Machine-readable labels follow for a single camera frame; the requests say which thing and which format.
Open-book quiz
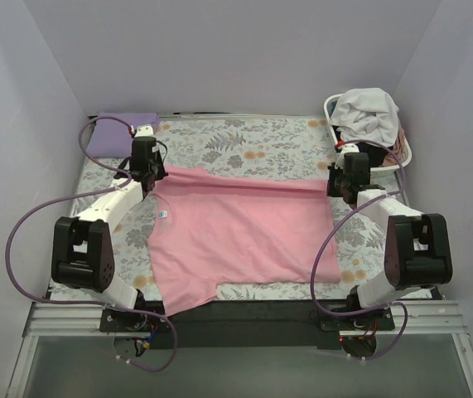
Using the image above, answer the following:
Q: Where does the pink t shirt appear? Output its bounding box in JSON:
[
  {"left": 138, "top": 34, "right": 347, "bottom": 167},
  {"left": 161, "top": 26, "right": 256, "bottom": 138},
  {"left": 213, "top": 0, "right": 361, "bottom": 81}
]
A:
[{"left": 147, "top": 167, "right": 341, "bottom": 315}]

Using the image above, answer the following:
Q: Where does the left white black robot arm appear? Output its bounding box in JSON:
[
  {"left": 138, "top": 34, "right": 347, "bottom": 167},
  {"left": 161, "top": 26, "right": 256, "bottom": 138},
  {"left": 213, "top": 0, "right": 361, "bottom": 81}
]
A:
[{"left": 51, "top": 136, "right": 167, "bottom": 309}]

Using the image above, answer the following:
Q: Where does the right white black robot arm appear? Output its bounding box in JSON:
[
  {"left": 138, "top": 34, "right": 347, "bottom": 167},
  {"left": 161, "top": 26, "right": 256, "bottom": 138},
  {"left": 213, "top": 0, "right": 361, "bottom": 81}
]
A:
[{"left": 327, "top": 144, "right": 453, "bottom": 318}]

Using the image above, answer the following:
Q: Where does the black garment in basket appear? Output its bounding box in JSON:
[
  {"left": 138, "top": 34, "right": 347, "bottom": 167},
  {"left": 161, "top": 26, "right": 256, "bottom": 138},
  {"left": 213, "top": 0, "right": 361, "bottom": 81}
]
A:
[{"left": 334, "top": 126, "right": 398, "bottom": 167}]

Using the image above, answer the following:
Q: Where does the white laundry basket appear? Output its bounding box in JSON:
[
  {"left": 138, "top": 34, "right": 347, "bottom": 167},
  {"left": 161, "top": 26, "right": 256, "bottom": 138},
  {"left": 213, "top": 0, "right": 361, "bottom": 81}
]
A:
[{"left": 323, "top": 94, "right": 413, "bottom": 175}]

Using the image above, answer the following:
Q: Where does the brown garment in basket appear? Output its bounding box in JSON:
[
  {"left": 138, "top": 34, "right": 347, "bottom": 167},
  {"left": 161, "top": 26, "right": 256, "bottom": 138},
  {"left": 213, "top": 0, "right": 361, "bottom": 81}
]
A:
[{"left": 384, "top": 124, "right": 407, "bottom": 166}]

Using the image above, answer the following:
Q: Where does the folded purple t shirt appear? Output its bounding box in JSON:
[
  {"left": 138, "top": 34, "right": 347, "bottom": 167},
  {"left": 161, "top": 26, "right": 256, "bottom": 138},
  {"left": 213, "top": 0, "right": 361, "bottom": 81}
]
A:
[{"left": 86, "top": 113, "right": 161, "bottom": 158}]

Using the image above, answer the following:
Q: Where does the white t shirt in basket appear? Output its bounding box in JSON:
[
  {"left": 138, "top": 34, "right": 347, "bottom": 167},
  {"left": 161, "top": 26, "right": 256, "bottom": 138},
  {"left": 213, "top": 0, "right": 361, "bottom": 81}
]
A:
[{"left": 330, "top": 88, "right": 399, "bottom": 148}]

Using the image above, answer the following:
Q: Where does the floral table cloth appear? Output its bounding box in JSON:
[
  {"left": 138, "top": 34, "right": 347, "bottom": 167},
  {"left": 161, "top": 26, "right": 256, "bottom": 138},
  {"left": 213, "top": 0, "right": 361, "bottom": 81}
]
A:
[{"left": 49, "top": 118, "right": 417, "bottom": 302}]

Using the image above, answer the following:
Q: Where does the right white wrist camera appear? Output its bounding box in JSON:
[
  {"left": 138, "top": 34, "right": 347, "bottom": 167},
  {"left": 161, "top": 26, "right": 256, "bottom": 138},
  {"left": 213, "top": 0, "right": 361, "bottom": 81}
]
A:
[{"left": 335, "top": 141, "right": 360, "bottom": 158}]

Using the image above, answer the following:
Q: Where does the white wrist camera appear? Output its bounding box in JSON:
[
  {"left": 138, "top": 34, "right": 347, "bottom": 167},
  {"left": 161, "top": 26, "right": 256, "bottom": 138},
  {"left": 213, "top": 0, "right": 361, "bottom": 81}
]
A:
[
  {"left": 129, "top": 124, "right": 154, "bottom": 138},
  {"left": 335, "top": 141, "right": 360, "bottom": 158}
]

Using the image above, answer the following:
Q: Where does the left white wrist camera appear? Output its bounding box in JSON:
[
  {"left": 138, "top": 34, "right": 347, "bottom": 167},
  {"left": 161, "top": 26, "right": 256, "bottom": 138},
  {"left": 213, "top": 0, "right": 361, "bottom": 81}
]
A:
[{"left": 129, "top": 124, "right": 154, "bottom": 138}]

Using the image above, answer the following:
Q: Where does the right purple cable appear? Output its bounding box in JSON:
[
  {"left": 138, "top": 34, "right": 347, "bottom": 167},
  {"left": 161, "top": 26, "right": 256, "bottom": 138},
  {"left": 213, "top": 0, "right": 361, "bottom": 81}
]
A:
[{"left": 309, "top": 140, "right": 408, "bottom": 362}]

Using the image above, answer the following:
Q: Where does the purple cable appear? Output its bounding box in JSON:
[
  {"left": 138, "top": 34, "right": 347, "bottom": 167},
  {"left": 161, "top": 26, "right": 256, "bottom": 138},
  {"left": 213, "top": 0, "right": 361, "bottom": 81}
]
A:
[
  {"left": 4, "top": 115, "right": 179, "bottom": 373},
  {"left": 309, "top": 140, "right": 408, "bottom": 362}
]

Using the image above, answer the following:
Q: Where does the aluminium frame rail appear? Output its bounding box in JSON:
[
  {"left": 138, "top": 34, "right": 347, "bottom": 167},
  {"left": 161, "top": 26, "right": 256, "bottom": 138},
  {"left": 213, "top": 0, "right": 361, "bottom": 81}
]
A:
[{"left": 7, "top": 300, "right": 473, "bottom": 397}]

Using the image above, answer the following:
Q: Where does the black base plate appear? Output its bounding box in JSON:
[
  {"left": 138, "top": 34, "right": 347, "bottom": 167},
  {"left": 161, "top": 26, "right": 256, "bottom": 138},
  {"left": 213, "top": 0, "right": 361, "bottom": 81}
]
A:
[{"left": 99, "top": 299, "right": 395, "bottom": 350}]

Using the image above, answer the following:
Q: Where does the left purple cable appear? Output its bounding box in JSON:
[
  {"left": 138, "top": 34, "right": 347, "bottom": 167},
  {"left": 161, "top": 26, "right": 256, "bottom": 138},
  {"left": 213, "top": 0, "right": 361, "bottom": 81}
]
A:
[{"left": 4, "top": 115, "right": 179, "bottom": 373}]

